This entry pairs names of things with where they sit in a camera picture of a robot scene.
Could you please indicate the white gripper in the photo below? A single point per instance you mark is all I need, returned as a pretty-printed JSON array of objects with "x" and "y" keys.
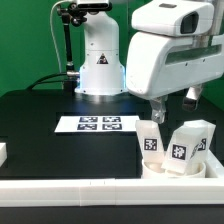
[{"x": 177, "y": 44}]

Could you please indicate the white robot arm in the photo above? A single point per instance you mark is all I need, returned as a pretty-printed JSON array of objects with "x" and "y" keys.
[{"x": 102, "y": 74}]

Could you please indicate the white round stool seat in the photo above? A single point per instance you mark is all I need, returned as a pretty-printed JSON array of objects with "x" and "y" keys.
[{"x": 154, "y": 170}]

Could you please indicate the white block at left edge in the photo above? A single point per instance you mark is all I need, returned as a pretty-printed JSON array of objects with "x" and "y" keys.
[{"x": 3, "y": 153}]

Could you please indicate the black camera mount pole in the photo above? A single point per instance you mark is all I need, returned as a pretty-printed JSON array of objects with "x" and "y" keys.
[{"x": 70, "y": 15}]

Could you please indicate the white marker sheet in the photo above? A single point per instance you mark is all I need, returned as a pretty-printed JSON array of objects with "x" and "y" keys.
[{"x": 73, "y": 124}]

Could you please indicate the white L-shaped fence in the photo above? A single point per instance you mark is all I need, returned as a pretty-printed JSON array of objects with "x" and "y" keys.
[{"x": 93, "y": 192}]

